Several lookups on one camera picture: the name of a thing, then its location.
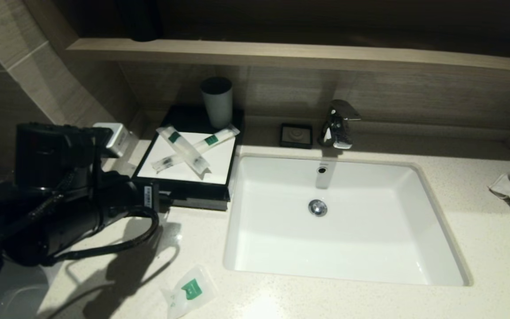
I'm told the wide frosted packet green label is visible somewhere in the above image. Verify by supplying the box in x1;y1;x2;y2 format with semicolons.
155;126;212;175

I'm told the black sliding drawer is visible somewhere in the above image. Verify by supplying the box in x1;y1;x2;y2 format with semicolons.
166;195;231;212

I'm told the shower cap sachet green label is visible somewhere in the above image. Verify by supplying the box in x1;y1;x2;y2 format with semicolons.
161;265;218;319

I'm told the black amenity box with drawer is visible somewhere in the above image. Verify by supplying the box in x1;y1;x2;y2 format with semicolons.
131;105;245;211

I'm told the white rectangular pad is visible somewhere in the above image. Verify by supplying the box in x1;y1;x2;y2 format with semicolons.
136;131;237;186

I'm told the slim long packet green label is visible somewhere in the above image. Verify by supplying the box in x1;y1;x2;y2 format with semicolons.
151;124;241;174

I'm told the grey cup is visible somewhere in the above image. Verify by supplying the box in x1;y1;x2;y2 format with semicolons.
200;76;234;130

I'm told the black square soap dish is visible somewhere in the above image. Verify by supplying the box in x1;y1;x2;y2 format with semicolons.
279;122;314;149

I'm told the chrome sink drain stopper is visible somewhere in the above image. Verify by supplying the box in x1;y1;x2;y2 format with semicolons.
308;199;328;218

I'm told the chrome faucet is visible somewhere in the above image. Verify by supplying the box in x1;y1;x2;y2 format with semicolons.
317;99;362;150

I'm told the white rectangular sink basin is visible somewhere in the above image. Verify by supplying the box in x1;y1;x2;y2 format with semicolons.
223;153;474;288

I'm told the thin black looped cable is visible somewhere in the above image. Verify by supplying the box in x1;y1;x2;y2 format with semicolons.
45;205;161;267

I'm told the light wooden wall shelf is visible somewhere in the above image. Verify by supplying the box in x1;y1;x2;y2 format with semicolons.
66;37;510;74

